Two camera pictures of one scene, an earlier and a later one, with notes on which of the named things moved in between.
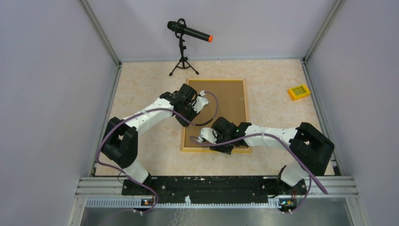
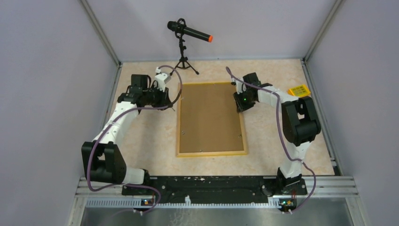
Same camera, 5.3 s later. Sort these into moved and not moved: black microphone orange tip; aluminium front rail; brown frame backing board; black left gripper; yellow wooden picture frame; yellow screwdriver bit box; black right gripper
Moved: yellow wooden picture frame; black right gripper; black left gripper
Not moved: aluminium front rail; yellow screwdriver bit box; black microphone orange tip; brown frame backing board
